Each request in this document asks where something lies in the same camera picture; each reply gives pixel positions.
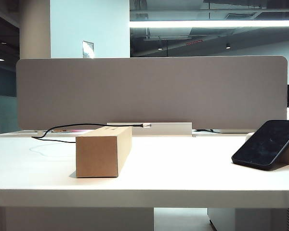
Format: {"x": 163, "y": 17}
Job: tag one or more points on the grey fabric desk divider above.
{"x": 159, "y": 91}

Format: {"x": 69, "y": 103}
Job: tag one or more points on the black smartphone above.
{"x": 267, "y": 144}

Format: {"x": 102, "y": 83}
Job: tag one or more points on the paper notice on wall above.
{"x": 88, "y": 49}

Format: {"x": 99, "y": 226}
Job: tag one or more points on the brown cardboard box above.
{"x": 98, "y": 156}

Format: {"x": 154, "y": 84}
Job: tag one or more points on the long ceiling light strip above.
{"x": 207, "y": 23}

